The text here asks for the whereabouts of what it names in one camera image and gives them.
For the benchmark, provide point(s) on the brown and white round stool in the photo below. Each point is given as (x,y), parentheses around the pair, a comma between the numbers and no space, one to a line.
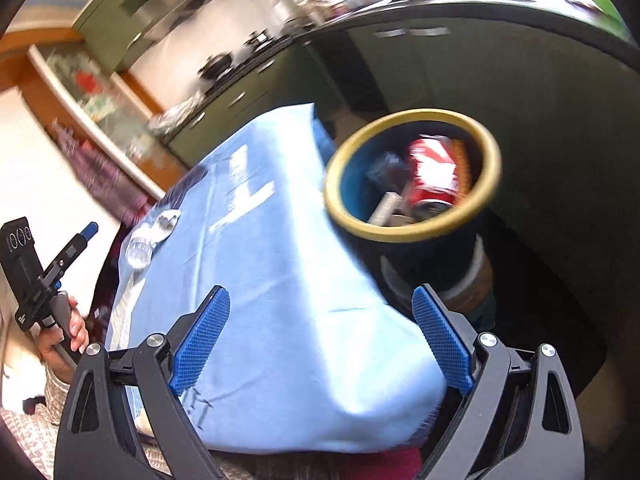
(475,280)

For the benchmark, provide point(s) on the green drawer cabinet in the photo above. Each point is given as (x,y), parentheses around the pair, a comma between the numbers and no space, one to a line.
(240,105)

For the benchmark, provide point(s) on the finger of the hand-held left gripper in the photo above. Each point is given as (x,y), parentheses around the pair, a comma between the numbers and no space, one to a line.
(70,252)

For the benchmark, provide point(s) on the checked cloth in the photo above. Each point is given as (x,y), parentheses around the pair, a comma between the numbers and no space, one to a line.
(100,170)

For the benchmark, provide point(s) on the wooden glass door cabinet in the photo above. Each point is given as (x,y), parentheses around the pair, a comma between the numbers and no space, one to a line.
(100,95)

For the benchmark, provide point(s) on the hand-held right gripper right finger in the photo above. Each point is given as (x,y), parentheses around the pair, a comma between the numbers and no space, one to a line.
(442,340)

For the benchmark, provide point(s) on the black wok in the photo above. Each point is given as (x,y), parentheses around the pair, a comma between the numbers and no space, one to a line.
(216,66)

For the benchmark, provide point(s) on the crumpled white paper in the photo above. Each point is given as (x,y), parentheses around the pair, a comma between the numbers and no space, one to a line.
(166,222)

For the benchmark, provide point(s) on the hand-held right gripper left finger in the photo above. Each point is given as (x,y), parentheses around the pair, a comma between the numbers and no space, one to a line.
(200,340)

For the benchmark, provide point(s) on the person's left hand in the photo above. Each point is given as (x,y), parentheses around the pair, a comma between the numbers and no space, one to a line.
(75,327)

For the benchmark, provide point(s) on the green door cabinet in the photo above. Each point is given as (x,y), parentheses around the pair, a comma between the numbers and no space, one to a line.
(450,70)

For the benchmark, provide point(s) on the white and red carton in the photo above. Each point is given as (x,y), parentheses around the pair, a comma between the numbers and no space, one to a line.
(387,207)

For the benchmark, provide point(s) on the green wall cabinet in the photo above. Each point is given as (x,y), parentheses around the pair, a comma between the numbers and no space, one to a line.
(140,5)

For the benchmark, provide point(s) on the clear plastic bags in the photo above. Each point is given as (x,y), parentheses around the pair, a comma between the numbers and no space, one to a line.
(177,115)

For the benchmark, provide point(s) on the clear plastic cup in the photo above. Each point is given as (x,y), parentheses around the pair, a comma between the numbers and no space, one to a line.
(138,251)

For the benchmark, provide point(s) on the steel cooking pot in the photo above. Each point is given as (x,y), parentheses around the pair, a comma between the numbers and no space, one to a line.
(258,39)

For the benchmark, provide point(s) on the blue bin with yellow rim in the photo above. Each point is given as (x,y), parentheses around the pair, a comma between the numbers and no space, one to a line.
(415,232)

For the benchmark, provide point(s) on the red soda can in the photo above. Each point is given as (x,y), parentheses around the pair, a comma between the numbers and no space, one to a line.
(432,170)

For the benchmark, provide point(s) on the white tissue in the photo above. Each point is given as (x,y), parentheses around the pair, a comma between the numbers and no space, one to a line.
(385,170)

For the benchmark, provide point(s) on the blue tablecloth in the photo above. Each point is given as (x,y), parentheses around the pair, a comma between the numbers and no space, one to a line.
(280,285)

